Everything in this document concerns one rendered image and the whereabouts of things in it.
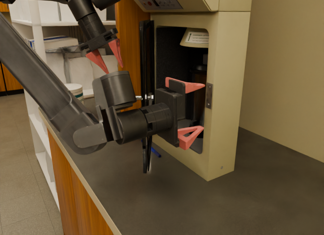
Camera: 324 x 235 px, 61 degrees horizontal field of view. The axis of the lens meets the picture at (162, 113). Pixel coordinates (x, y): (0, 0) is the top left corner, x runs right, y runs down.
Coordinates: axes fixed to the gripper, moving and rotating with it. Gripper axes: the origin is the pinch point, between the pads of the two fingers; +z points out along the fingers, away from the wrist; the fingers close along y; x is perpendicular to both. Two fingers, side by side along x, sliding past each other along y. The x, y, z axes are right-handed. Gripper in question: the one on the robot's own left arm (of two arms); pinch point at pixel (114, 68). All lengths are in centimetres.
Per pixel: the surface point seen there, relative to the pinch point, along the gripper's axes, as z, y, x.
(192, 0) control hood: -6.4, -25.6, 5.3
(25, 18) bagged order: -51, 76, -139
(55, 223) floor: 85, 112, -81
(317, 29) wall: 18, -61, -18
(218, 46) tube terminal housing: 6.1, -27.1, 5.5
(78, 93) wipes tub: 7, 31, -45
